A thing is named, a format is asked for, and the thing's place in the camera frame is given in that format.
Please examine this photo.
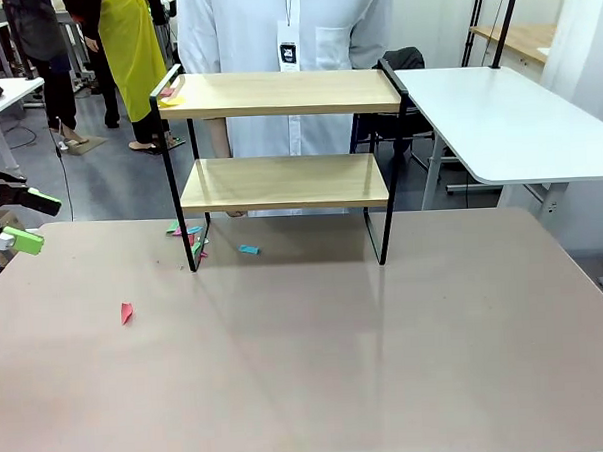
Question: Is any black tripod stand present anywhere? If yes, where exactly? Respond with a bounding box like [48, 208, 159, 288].
[459, 0, 494, 68]

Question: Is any two-tier wooden black-framed shelf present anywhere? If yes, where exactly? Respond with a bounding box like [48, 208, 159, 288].
[146, 53, 415, 276]

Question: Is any beige floor mat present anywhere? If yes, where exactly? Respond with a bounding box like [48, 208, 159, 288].
[59, 133, 110, 157]

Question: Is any person in yellow apron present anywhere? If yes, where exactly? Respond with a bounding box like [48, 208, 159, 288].
[63, 0, 175, 160]

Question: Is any black light stand pole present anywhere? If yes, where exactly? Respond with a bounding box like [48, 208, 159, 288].
[488, 0, 526, 71]

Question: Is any person's right forearm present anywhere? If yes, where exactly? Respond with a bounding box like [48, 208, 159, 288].
[207, 117, 233, 160]

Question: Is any large white side table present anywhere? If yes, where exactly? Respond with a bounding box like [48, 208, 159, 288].
[392, 60, 603, 221]

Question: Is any black office chair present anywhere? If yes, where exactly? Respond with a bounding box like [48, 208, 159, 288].
[346, 45, 438, 173]

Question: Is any small white side table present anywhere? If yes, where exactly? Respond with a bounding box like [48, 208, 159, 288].
[0, 75, 49, 175]

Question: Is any black floor cable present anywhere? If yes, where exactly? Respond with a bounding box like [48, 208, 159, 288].
[47, 114, 76, 223]

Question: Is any person in dark clothes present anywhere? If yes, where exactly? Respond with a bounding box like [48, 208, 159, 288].
[1, 0, 93, 149]

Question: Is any person in white coat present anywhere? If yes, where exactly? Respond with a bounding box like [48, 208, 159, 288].
[175, 0, 405, 222]

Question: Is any black and white name badge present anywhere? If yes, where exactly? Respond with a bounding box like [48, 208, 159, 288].
[275, 18, 304, 73]

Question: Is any wooden background desk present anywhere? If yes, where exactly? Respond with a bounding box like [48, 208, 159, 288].
[468, 22, 560, 70]

